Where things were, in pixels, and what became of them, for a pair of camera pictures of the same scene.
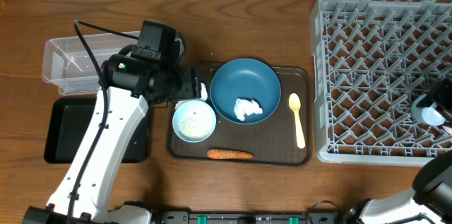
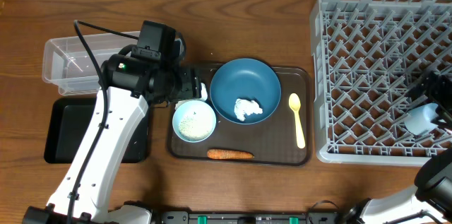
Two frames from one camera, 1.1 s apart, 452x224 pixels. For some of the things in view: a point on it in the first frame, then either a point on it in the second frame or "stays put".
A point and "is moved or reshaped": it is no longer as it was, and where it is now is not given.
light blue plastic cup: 431,115 is moved or reshaped
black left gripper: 188,87 stays put
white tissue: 243,107 stays put
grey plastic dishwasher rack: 373,53 stays put
